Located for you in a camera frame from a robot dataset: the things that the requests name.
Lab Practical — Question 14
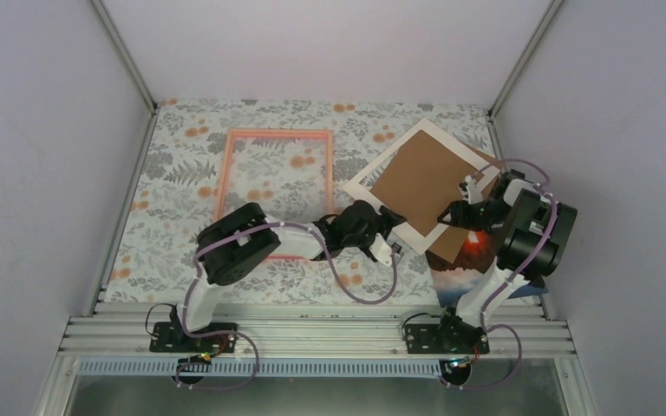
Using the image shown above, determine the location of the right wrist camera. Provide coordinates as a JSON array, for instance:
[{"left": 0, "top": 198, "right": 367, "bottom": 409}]
[{"left": 459, "top": 175, "right": 483, "bottom": 205}]

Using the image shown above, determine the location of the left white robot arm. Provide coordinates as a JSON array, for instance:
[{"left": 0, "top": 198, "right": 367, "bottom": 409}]
[{"left": 170, "top": 200, "right": 406, "bottom": 351}]

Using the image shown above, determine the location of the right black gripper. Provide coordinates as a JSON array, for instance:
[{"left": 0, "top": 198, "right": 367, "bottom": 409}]
[{"left": 438, "top": 199, "right": 510, "bottom": 233}]

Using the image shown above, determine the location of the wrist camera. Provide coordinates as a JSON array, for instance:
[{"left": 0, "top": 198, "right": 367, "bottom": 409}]
[
  {"left": 369, "top": 234, "right": 402, "bottom": 267},
  {"left": 459, "top": 175, "right": 483, "bottom": 205}
]

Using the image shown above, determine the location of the slotted cable duct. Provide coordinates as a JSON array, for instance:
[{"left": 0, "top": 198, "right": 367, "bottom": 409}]
[{"left": 75, "top": 357, "right": 441, "bottom": 379}]

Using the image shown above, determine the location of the left aluminium corner post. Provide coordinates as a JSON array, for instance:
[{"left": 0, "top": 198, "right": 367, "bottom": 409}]
[{"left": 88, "top": 0, "right": 157, "bottom": 114}]

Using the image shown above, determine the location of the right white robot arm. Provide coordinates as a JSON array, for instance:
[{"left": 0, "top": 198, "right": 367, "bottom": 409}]
[{"left": 434, "top": 170, "right": 578, "bottom": 353}]

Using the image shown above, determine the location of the floral patterned table mat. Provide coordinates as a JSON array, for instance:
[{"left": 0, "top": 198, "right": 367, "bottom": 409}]
[{"left": 106, "top": 100, "right": 493, "bottom": 305}]

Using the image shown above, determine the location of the white mat board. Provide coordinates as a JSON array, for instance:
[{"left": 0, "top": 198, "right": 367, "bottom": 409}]
[{"left": 341, "top": 118, "right": 504, "bottom": 256}]

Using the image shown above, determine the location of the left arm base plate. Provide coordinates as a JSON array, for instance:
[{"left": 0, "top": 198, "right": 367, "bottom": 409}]
[{"left": 148, "top": 322, "right": 238, "bottom": 354}]

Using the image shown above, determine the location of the volcano landscape photo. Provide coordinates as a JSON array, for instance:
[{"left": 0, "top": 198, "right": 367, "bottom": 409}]
[{"left": 424, "top": 229, "right": 548, "bottom": 308}]

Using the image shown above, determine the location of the aluminium rail beam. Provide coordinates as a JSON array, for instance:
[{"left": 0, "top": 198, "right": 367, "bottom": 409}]
[{"left": 58, "top": 302, "right": 577, "bottom": 359}]

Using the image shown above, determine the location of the aluminium corner post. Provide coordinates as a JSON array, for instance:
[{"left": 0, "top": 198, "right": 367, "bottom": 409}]
[
  {"left": 88, "top": 0, "right": 157, "bottom": 114},
  {"left": 488, "top": 0, "right": 565, "bottom": 123}
]

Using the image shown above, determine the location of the pink wooden picture frame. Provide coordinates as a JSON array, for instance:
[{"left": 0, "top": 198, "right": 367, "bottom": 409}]
[{"left": 212, "top": 128, "right": 336, "bottom": 261}]

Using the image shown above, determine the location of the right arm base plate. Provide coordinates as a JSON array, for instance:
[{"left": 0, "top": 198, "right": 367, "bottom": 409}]
[{"left": 404, "top": 322, "right": 490, "bottom": 354}]

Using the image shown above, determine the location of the brown backing board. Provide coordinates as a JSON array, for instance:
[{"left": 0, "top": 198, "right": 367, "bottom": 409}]
[{"left": 370, "top": 129, "right": 499, "bottom": 263}]

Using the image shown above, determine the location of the right aluminium corner post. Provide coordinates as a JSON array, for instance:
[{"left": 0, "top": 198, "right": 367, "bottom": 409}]
[{"left": 488, "top": 0, "right": 565, "bottom": 123}]

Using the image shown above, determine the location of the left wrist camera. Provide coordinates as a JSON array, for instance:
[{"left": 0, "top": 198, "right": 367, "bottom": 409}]
[{"left": 369, "top": 234, "right": 402, "bottom": 267}]

